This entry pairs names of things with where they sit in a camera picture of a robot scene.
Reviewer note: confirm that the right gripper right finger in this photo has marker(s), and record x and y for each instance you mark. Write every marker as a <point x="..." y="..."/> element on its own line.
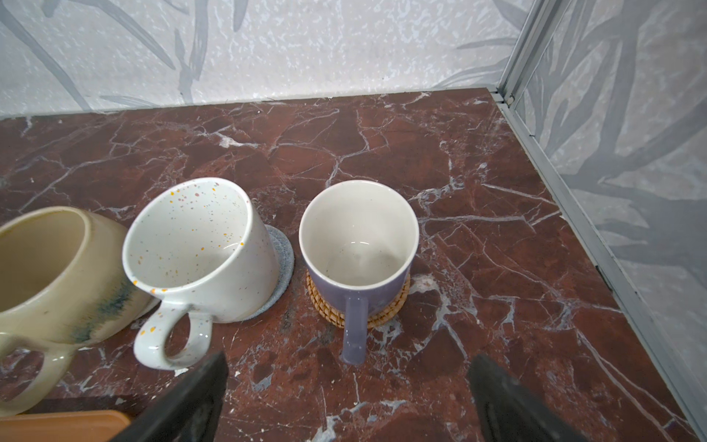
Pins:
<point x="508" y="411"/>

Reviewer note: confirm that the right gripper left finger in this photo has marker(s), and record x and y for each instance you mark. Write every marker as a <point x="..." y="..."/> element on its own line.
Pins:
<point x="189" y="412"/>

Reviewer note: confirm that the rattan wicker coaster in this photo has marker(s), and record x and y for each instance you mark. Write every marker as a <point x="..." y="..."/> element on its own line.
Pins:
<point x="329" y="313"/>

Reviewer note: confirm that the beige yellow mug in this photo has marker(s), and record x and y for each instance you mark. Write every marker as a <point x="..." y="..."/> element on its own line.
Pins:
<point x="62" y="287"/>

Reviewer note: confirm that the purple white mug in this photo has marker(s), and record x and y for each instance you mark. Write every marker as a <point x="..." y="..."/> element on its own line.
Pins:
<point x="358" y="239"/>

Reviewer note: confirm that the grey blue woven coaster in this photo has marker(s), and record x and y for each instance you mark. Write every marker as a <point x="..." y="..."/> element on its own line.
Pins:
<point x="286" y="260"/>

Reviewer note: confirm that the orange wooden tray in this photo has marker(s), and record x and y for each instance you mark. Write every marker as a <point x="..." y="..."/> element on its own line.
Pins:
<point x="72" y="426"/>

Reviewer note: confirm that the aluminium cage frame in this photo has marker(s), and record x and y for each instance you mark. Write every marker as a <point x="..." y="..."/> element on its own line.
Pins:
<point x="609" y="98"/>

